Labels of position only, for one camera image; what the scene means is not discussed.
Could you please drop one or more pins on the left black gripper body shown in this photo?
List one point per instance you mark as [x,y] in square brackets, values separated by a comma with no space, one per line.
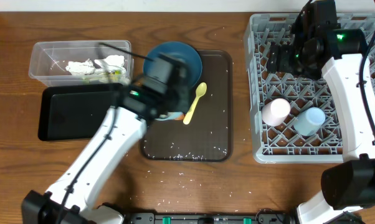
[181,86]

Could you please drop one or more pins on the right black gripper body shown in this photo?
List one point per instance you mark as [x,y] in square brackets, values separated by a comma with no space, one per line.
[275,58]

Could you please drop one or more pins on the orange carrot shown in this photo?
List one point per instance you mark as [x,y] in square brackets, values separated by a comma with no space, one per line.
[180,117]

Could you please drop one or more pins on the dark blue plate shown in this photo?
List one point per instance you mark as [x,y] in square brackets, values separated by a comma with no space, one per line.
[184,52]

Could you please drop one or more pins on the pink cup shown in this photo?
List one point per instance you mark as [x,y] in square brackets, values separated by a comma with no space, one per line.
[275,112]

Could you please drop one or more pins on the yellow green snack wrapper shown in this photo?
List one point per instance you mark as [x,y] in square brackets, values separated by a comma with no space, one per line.
[101,76]

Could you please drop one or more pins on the light blue cup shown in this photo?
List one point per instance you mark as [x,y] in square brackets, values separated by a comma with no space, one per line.
[309,121]

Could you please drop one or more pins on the white tissue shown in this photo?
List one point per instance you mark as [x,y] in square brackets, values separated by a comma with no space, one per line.
[80,68]
[112,62]

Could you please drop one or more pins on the light blue bowl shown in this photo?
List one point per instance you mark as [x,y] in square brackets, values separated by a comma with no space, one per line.
[169,116]

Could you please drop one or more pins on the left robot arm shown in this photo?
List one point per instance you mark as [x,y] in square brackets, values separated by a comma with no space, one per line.
[72,197]

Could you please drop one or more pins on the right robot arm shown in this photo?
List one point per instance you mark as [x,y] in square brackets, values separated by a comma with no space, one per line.
[340,57]

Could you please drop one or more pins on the clear plastic waste bin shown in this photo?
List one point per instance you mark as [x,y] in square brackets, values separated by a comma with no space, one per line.
[49,59]

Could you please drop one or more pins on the pale yellow plastic spoon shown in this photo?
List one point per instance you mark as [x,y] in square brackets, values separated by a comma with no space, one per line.
[200,91]

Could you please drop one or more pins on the dark brown serving tray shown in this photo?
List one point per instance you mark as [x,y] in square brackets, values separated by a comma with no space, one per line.
[208,137]

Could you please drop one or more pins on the black rectangular tray bin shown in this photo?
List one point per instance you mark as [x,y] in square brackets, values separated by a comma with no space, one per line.
[74,112]

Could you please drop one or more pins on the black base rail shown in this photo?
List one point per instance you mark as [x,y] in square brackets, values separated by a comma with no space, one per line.
[184,218]

